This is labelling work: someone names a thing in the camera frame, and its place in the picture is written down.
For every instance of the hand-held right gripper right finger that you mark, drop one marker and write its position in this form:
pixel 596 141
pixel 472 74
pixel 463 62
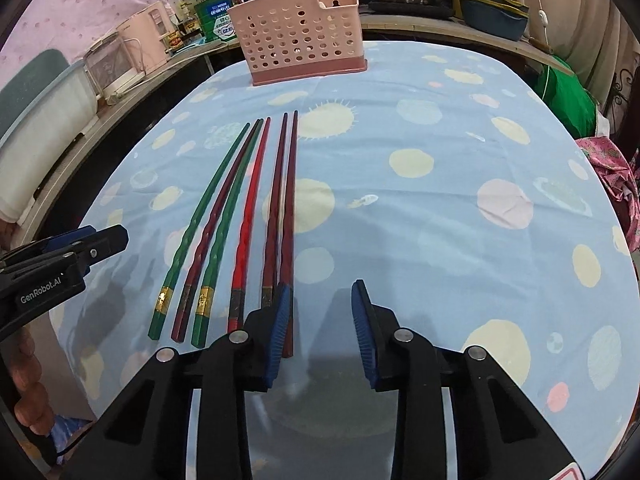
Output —
pixel 362 335

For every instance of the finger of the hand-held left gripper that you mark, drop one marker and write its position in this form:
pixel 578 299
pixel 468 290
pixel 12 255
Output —
pixel 105 242
pixel 67 239

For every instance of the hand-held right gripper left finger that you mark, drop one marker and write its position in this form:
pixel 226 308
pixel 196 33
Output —
pixel 280 340

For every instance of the person's left hand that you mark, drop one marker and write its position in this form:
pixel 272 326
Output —
pixel 30 375

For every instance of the green chopstick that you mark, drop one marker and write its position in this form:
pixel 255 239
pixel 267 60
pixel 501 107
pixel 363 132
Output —
pixel 200 220
pixel 226 240

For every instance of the dark red chopstick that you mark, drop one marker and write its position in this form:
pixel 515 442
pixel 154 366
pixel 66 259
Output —
pixel 276 210
pixel 215 230
pixel 290 220

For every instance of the bright red chopstick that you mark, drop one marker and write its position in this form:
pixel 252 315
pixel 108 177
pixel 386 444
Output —
pixel 249 230

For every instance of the translucent storage bin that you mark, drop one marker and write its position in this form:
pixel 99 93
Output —
pixel 40 125

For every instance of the blue dotted tablecloth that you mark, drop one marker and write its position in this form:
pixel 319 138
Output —
pixel 425 200

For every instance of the white toaster oven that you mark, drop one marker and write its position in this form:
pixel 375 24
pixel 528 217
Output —
pixel 107 67

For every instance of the small dark jar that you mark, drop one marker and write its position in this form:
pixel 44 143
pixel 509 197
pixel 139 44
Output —
pixel 174 39

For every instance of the pink kitchen appliance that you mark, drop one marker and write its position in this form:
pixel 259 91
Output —
pixel 147 30

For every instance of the pink dotted curtain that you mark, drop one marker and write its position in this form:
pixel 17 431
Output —
pixel 75 0

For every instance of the green printed box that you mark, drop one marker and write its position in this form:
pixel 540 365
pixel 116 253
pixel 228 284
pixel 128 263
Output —
pixel 215 20

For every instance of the pink perforated utensil basket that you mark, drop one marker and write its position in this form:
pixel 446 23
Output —
pixel 295 35

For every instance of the pink floral cloth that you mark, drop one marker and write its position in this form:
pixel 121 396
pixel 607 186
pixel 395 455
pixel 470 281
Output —
pixel 610 175

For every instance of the green cloth bag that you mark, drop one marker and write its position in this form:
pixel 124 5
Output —
pixel 567 95

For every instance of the stack of blue dishes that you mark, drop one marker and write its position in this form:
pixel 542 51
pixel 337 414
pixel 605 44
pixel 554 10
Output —
pixel 492 15

